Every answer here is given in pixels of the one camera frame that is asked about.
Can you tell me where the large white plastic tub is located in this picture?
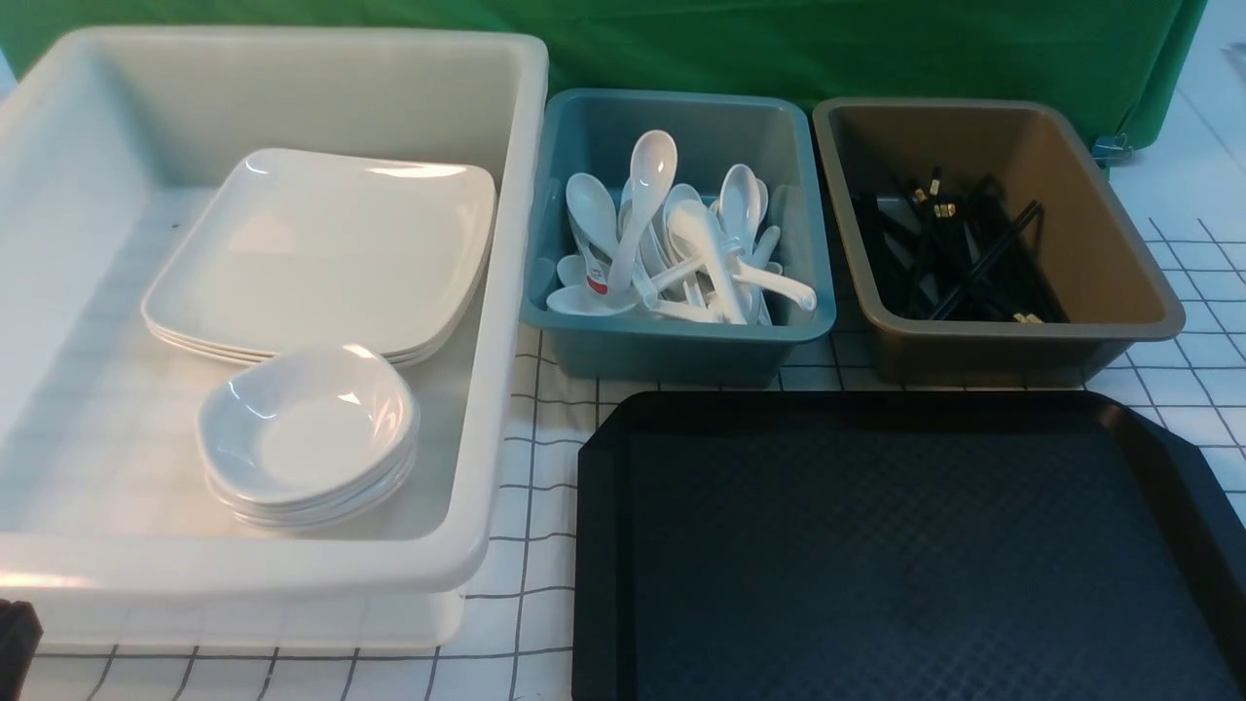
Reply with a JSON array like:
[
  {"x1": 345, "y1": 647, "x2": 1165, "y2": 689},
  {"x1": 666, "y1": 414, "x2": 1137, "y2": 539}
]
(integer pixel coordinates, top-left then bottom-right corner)
[{"x1": 2, "y1": 26, "x2": 548, "y2": 657}]

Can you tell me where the white spoon right upright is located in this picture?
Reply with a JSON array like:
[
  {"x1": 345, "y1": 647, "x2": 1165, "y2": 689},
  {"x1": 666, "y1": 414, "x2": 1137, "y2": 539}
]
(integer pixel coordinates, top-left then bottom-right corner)
[{"x1": 716, "y1": 164, "x2": 764, "y2": 254}]

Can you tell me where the pile of black chopsticks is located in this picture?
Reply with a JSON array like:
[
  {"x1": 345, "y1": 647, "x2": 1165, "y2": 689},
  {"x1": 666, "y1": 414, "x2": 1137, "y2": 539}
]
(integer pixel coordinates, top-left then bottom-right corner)
[{"x1": 850, "y1": 166, "x2": 1070, "y2": 324}]

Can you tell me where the white spoon centre bin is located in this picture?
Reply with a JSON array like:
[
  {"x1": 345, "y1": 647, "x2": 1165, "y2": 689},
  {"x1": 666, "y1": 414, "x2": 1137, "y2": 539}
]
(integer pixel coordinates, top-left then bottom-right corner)
[{"x1": 662, "y1": 183, "x2": 748, "y2": 325}]

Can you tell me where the brown plastic bin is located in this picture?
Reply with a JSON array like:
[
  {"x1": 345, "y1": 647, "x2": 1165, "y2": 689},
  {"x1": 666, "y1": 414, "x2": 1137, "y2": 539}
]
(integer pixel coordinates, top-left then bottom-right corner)
[{"x1": 812, "y1": 98, "x2": 1187, "y2": 387}]

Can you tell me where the teal plastic bin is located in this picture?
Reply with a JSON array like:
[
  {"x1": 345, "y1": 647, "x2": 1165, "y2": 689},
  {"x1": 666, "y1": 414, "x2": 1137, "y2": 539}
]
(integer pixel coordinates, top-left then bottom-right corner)
[{"x1": 520, "y1": 88, "x2": 837, "y2": 387}]

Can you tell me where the green cloth backdrop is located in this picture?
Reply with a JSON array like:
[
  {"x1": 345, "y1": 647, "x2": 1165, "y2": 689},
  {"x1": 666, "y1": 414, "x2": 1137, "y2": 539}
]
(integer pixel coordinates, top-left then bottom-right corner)
[{"x1": 1, "y1": 1, "x2": 1205, "y2": 147}]

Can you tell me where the white ceramic spoon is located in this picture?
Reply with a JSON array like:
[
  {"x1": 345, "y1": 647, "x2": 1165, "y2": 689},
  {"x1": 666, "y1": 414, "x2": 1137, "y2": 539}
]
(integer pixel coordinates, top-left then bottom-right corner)
[{"x1": 598, "y1": 129, "x2": 678, "y2": 315}]

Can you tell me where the top stacked plate in tub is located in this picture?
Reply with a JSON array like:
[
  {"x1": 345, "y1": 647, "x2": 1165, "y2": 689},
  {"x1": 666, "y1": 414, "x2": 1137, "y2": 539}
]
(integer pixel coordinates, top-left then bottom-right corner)
[{"x1": 146, "y1": 322, "x2": 455, "y2": 369}]

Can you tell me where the black serving tray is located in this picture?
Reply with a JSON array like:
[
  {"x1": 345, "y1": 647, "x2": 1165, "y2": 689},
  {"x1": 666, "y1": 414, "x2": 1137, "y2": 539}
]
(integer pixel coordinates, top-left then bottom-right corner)
[{"x1": 569, "y1": 391, "x2": 1245, "y2": 700}]

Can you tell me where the white spoon front left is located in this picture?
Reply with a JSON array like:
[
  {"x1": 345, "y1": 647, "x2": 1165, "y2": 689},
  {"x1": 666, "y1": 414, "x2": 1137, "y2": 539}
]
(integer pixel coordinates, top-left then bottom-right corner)
[{"x1": 546, "y1": 285, "x2": 724, "y2": 322}]

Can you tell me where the checkered white tablecloth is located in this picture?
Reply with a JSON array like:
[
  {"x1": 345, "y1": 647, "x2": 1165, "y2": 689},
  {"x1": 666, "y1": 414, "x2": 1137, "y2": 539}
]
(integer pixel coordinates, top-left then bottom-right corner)
[{"x1": 2, "y1": 83, "x2": 1244, "y2": 700}]

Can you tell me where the large white square plate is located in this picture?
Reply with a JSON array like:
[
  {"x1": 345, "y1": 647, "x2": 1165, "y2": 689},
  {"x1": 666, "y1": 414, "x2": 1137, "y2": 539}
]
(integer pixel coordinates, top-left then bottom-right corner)
[{"x1": 141, "y1": 148, "x2": 497, "y2": 362}]

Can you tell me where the white spoon left bin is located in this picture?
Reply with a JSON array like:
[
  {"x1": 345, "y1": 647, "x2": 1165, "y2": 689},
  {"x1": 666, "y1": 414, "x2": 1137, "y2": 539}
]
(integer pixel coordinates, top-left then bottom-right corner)
[{"x1": 566, "y1": 172, "x2": 618, "y2": 261}]

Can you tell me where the white spoon bin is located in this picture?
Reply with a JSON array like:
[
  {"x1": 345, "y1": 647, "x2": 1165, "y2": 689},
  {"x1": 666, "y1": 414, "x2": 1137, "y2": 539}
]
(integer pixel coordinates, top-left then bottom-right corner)
[
  {"x1": 662, "y1": 183, "x2": 748, "y2": 325},
  {"x1": 566, "y1": 172, "x2": 618, "y2": 261}
]

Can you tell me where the metal binder clip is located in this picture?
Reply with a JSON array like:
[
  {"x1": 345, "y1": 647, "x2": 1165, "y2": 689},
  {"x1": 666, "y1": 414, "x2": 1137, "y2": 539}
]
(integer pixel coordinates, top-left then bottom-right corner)
[{"x1": 1090, "y1": 133, "x2": 1135, "y2": 169}]

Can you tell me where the top stacked bowl in tub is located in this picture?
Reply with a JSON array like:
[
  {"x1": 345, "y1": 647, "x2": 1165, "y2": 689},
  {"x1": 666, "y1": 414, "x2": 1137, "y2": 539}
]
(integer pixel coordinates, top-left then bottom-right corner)
[{"x1": 197, "y1": 345, "x2": 421, "y2": 507}]

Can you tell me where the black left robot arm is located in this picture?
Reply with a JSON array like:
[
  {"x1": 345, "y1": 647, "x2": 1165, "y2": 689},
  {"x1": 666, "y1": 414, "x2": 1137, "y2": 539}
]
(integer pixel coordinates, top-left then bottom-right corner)
[{"x1": 0, "y1": 600, "x2": 44, "y2": 700}]

